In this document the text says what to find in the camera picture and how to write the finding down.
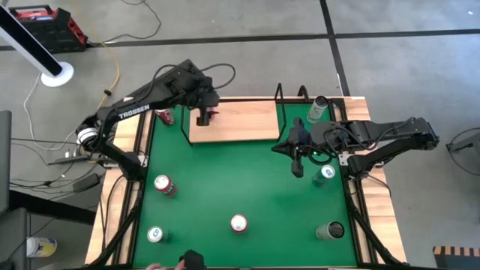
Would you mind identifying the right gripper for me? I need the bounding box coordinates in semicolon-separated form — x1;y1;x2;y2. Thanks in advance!
271;117;313;179

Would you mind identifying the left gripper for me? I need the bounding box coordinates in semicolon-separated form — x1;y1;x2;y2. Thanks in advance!
189;78;221;127

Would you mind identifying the blue silver Red Bull can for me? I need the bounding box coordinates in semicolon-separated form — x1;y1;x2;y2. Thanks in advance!
146;225;170;244
311;163;337;188

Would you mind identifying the red Fanta can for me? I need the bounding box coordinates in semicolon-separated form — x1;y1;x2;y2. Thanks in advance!
153;174;179;199
229;213;249;235

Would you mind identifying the wooden shelf board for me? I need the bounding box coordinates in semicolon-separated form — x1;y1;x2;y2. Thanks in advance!
188;99;281;144

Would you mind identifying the green table mat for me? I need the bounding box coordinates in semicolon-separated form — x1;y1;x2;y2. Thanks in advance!
133;101;358;268

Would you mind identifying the black power adapter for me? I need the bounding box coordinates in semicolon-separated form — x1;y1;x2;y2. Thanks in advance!
73;172;101;194

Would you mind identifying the black rounded object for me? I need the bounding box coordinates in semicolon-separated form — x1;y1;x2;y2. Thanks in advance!
178;250;206;270

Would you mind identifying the black power strip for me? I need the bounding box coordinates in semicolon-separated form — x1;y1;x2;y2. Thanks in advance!
47;154;91;167

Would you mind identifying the white black pole stand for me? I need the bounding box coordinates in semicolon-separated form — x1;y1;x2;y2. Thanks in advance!
0;3;75;88

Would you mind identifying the person's hand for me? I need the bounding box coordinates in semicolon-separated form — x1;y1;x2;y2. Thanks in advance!
145;260;187;270

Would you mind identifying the red black toolbox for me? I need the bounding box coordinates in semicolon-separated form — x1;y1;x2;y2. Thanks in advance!
7;4;89;54

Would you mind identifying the black orange striped block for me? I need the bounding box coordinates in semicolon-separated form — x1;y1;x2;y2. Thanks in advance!
433;245;480;269

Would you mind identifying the grey flat panel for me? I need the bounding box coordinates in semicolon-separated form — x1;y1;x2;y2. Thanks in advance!
0;110;12;217

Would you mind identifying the white yellow canister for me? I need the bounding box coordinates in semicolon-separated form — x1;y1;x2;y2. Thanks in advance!
25;236;59;259

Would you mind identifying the black metal shelf frame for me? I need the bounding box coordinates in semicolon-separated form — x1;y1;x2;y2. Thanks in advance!
179;82;311;148

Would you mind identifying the yellow power cable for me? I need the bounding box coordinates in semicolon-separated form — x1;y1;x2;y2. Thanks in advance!
69;0;122;110

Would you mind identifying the black table frame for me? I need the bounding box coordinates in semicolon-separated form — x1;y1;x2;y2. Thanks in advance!
88;96;404;270

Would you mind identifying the black looped floor cable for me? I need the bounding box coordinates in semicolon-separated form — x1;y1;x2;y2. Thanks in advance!
445;127;480;177

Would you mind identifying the white floor cable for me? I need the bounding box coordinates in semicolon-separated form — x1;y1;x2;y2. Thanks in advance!
22;73;82;152

